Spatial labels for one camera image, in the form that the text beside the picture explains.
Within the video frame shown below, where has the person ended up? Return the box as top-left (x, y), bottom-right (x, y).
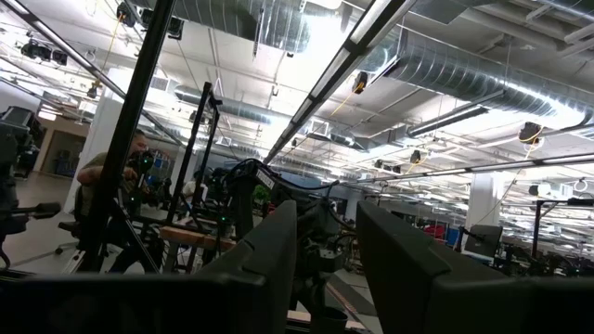
top-left (182, 170), bottom-right (209, 205)
top-left (73, 129), bottom-right (154, 275)

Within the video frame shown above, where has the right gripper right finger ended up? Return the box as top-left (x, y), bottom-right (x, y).
top-left (355, 199), bottom-right (594, 334)

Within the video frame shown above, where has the overhead LED light bar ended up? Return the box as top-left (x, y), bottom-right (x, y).
top-left (370, 154), bottom-right (594, 183)
top-left (263, 0), bottom-right (419, 164)

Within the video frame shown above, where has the black computer monitor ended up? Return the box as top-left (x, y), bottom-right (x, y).
top-left (463, 224), bottom-right (504, 259)

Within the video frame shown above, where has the black frame stand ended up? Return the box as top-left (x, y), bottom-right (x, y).
top-left (164, 82), bottom-right (224, 233)
top-left (532, 198), bottom-right (594, 262)

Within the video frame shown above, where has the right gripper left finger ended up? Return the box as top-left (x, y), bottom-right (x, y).
top-left (0, 199), bottom-right (299, 334)

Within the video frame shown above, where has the black cup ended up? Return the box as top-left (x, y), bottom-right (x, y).
top-left (309, 305), bottom-right (349, 334)

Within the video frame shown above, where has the wooden background table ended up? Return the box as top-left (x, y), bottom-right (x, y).
top-left (159, 225), bottom-right (238, 252)

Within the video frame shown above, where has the silver ventilation duct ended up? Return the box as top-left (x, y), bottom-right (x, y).
top-left (384, 27), bottom-right (594, 140)
top-left (174, 0), bottom-right (312, 53)

